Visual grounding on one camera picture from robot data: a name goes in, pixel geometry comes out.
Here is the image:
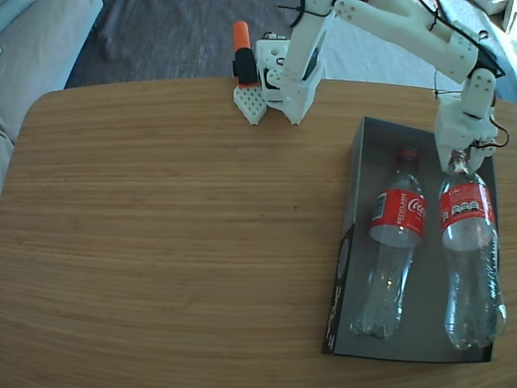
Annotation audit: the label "clear bottle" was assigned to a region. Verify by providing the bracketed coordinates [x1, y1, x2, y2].
[438, 149, 508, 351]
[349, 145, 428, 340]

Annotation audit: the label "grey cardboard box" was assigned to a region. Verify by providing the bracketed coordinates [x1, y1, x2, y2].
[321, 116, 501, 364]

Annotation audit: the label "pale blue blanket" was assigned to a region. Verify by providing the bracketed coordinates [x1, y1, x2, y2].
[438, 0, 517, 102]

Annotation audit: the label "white cushion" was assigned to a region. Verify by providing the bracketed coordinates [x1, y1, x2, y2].
[318, 14, 476, 96]

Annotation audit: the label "orange and black clamp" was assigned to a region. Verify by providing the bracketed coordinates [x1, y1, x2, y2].
[231, 19, 258, 88]

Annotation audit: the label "dark grey rug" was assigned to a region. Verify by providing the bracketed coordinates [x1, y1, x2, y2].
[64, 0, 308, 91]

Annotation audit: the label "light grey sofa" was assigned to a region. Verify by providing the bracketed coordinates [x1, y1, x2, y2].
[0, 0, 105, 199]

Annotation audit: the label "flat white camera mount plate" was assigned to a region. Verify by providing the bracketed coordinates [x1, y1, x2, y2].
[434, 93, 469, 151]

